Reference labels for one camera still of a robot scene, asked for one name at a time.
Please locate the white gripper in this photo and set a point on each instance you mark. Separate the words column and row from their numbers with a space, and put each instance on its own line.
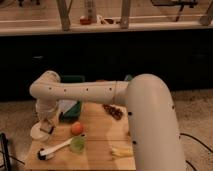
column 45, row 113

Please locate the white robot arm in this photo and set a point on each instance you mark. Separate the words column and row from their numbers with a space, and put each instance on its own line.
column 152, row 117

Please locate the green plastic cup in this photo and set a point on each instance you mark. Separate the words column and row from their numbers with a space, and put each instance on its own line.
column 77, row 144

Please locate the green box with white pad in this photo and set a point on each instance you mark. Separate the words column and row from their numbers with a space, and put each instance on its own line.
column 70, row 109

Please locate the orange ball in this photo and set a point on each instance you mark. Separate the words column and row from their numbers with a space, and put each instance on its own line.
column 77, row 128

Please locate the white brush with black head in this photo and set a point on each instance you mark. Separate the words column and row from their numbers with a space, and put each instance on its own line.
column 47, row 153

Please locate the black stand left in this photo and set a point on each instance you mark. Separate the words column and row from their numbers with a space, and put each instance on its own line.
column 5, row 152

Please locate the wooden board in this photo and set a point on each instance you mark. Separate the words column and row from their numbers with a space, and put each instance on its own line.
column 102, row 133

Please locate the brown grape cluster toy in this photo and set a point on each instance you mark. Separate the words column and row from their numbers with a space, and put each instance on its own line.
column 116, row 113

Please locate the yellow banana toy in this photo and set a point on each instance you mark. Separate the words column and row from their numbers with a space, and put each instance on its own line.
column 121, row 152

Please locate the red object on shelf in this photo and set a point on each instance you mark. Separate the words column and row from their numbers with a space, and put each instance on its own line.
column 85, row 21

